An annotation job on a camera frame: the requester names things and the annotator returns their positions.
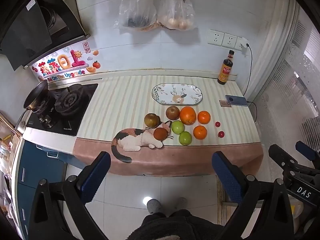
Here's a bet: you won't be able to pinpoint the white container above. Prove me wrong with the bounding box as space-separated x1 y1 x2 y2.
289 195 305 232

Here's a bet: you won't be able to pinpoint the black gas stove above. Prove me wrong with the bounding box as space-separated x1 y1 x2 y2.
25 83 99 137

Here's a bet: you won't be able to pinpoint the striped cat-print table mat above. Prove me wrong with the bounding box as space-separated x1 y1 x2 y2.
72 75 264 177

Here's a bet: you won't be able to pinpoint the green apple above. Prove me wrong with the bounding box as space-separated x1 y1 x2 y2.
171 120 185 135
178 131 193 146

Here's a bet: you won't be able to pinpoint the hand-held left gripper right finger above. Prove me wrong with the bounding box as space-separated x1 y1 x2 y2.
212 151 294 240

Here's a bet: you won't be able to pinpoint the dark soy sauce bottle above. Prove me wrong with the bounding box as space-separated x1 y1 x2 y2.
217 50 235 85

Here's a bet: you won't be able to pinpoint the black range hood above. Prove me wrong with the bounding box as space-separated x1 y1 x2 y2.
0 0 90 72

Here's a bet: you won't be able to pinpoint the person's dark fleece clothing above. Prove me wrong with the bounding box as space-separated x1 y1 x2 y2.
129 209 225 240

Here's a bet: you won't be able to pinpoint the frosted glass sliding door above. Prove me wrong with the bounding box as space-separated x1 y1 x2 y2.
250 0 320 155

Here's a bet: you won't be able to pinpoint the oval floral ceramic plate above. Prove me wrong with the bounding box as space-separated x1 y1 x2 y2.
151 83 203 106

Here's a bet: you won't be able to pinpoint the white wall socket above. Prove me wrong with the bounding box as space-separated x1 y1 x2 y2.
221 33 237 49
207 29 225 47

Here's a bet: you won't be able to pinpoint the large orange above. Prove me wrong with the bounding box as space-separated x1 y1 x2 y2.
179 106 197 126

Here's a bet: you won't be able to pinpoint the clear plastic bag of eggs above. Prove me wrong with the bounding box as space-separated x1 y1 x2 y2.
156 0 197 32

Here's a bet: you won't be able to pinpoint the clear plastic bag dark contents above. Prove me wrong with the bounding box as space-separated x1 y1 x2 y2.
114 0 158 32

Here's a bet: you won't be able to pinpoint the white charger plug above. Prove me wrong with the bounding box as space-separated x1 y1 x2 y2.
236 37 249 52

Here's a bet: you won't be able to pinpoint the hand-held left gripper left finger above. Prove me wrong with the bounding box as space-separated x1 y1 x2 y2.
28 151 112 240

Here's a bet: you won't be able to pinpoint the black frying pan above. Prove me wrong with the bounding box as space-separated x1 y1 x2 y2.
14 80 49 132

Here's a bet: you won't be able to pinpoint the colourful wall sticker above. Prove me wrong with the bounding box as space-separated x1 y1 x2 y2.
31 42 102 83

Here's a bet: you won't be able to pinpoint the grey slipper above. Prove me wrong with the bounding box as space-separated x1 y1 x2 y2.
174 197 188 212
146 199 163 215

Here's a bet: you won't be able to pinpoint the blue kitchen cabinet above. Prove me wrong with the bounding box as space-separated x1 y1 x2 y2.
10 140 87 240

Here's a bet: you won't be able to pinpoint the blue power bank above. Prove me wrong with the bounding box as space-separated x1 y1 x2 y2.
225 95 250 107

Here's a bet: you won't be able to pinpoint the small orange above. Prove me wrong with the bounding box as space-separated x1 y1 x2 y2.
197 111 211 125
193 125 208 140

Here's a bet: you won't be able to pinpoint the black charging cable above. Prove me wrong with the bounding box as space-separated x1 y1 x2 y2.
242 44 258 123

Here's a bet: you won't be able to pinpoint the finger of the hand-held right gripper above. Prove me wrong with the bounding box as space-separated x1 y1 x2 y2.
295 141 320 162
268 144 300 172

